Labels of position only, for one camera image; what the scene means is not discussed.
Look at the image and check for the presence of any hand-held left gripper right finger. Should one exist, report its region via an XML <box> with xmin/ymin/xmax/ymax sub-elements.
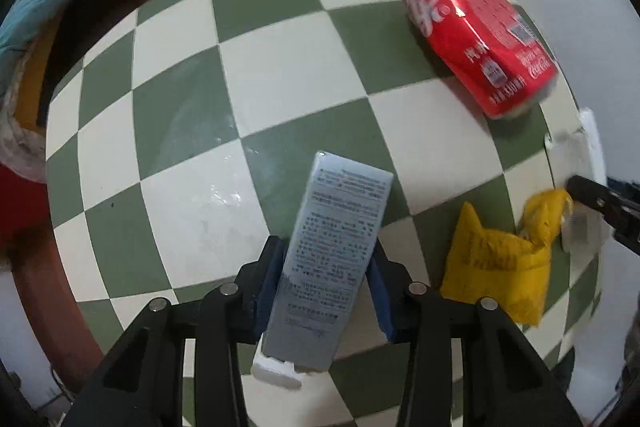
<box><xmin>366</xmin><ymin>246</ymin><xmax>583</xmax><ymax>427</ymax></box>

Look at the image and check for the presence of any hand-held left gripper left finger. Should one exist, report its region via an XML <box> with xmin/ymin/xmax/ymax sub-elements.
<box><xmin>64</xmin><ymin>235</ymin><xmax>287</xmax><ymax>427</ymax></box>

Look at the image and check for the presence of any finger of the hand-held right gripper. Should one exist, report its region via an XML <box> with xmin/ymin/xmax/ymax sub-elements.
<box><xmin>566</xmin><ymin>175</ymin><xmax>640</xmax><ymax>257</ymax></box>

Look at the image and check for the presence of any grey-blue printed carton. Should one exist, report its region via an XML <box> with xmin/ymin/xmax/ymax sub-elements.
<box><xmin>251</xmin><ymin>150</ymin><xmax>394</xmax><ymax>391</ymax></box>

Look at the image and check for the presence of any yellow packet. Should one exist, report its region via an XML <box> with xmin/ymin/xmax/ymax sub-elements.
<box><xmin>439</xmin><ymin>188</ymin><xmax>574</xmax><ymax>327</ymax></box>

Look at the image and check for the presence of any white plastic piece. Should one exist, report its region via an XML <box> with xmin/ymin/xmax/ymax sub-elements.
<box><xmin>544</xmin><ymin>108</ymin><xmax>609</xmax><ymax>254</ymax></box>

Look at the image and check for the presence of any red soda can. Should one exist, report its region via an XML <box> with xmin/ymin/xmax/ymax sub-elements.
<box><xmin>401</xmin><ymin>0</ymin><xmax>560</xmax><ymax>120</ymax></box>

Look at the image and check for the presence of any red cloth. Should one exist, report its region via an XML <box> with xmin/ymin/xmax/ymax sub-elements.
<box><xmin>0</xmin><ymin>161</ymin><xmax>53</xmax><ymax>260</ymax></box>

